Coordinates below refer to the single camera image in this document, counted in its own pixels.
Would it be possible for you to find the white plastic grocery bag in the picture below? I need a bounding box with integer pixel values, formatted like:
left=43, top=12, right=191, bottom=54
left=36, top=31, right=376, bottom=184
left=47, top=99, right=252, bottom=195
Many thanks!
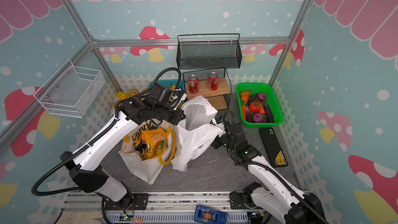
left=171, top=95, right=224, bottom=172

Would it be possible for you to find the black wire wall basket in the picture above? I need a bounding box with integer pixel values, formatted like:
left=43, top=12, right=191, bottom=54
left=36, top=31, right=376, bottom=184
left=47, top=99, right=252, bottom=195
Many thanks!
left=176, top=33, right=243, bottom=69

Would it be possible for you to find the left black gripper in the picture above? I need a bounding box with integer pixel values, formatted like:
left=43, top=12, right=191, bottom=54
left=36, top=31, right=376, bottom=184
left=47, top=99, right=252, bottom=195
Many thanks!
left=153, top=104, right=187, bottom=126

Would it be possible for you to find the cream canvas tote bag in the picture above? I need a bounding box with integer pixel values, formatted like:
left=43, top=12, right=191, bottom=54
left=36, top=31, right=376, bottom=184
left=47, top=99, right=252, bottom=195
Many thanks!
left=119, top=121, right=177, bottom=185

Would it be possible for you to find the green plastic vegetable basket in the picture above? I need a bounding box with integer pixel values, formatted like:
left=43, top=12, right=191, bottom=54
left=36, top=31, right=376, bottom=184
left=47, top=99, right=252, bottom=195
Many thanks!
left=236, top=83, right=284, bottom=128

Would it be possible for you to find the white wire wall basket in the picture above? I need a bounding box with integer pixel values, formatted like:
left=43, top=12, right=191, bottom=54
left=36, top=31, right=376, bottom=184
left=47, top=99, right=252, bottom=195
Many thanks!
left=33, top=60, right=105, bottom=118

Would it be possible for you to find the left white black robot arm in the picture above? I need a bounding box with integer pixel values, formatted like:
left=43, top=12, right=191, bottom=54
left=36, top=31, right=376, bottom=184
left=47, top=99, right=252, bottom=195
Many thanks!
left=31, top=67, right=187, bottom=209

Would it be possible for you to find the red soda can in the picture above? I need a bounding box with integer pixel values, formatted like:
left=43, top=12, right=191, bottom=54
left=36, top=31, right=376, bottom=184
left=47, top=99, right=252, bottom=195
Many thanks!
left=208, top=72, right=219, bottom=91
left=188, top=74, right=199, bottom=94

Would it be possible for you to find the black flat box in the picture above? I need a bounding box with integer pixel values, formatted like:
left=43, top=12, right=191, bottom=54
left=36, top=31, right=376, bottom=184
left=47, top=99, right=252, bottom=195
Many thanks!
left=259, top=128, right=288, bottom=168

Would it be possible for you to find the red strawberry toy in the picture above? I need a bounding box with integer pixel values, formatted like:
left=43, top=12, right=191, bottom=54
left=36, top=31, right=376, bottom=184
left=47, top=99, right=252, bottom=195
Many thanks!
left=248, top=102, right=260, bottom=113

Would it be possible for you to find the black wire wooden shelf rack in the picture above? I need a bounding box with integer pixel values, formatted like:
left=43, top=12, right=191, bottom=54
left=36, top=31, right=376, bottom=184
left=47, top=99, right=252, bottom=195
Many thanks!
left=182, top=67, right=232, bottom=110

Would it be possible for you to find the left red soda can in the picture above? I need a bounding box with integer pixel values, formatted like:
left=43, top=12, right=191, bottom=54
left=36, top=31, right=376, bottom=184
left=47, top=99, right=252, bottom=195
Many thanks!
left=188, top=74, right=199, bottom=94

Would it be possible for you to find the orange yellow snack bag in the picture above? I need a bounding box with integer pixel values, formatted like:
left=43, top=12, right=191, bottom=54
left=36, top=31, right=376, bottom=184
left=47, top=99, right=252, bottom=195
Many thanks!
left=141, top=128, right=169, bottom=160

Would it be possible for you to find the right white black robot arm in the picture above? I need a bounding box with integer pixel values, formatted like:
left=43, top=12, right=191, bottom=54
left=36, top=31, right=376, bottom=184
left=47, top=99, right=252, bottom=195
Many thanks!
left=211, top=115, right=327, bottom=224

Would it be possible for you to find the purple onion toy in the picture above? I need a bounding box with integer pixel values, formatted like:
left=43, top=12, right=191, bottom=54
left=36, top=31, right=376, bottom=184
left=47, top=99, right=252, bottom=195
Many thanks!
left=257, top=92, right=267, bottom=102

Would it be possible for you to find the black yellow snack bag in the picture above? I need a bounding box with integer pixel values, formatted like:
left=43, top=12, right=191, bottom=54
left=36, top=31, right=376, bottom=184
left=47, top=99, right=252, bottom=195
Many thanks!
left=132, top=122, right=156, bottom=160

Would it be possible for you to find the teal plastic fruit basket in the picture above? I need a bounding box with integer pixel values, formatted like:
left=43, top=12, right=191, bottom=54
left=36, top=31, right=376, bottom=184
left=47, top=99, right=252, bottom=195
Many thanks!
left=157, top=79, right=184, bottom=89

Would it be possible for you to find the right red soda can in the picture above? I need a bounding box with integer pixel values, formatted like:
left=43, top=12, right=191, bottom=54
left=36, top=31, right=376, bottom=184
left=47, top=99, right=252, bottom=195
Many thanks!
left=208, top=72, right=219, bottom=91

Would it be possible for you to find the blue device on rail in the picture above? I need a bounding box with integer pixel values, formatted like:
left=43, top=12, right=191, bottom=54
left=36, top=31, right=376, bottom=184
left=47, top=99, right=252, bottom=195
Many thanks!
left=193, top=205, right=229, bottom=224

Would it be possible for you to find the dark eggplant toy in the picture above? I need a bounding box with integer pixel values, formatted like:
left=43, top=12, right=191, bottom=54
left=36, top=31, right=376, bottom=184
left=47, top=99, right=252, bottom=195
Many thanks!
left=263, top=103, right=274, bottom=123

